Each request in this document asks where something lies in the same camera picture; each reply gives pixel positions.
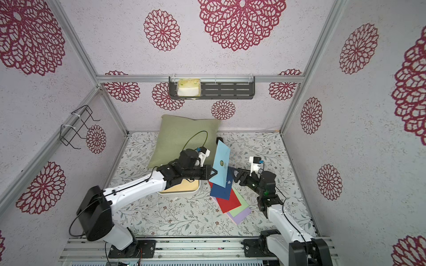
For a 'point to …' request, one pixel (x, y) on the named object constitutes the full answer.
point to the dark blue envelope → (218, 191)
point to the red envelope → (226, 205)
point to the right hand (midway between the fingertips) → (233, 168)
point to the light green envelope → (240, 209)
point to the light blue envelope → (221, 164)
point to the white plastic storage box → (182, 193)
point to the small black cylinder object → (219, 138)
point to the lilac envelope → (238, 218)
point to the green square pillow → (177, 133)
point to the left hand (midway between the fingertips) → (217, 174)
